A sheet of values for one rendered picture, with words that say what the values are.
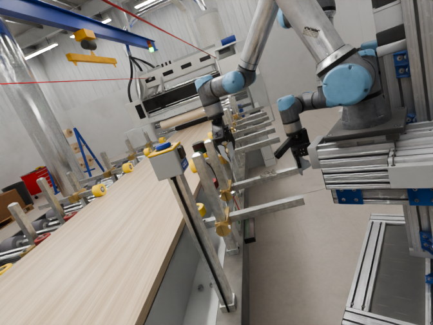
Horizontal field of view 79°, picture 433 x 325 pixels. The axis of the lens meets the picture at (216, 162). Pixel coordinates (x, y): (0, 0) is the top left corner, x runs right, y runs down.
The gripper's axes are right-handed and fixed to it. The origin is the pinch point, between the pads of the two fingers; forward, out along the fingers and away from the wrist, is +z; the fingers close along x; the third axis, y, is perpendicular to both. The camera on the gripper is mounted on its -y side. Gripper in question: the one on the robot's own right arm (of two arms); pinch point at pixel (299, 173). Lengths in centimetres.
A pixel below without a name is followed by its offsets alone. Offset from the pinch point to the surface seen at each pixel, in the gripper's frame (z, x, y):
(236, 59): -71, 247, -18
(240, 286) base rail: 13, -48, -32
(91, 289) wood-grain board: -7, -60, -70
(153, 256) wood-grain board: -7, -51, -53
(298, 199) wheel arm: -1.2, -26.4, -5.5
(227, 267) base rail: 13, -38, -37
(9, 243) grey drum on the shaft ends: -1, 11, -185
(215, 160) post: -19.1, -5.6, -34.3
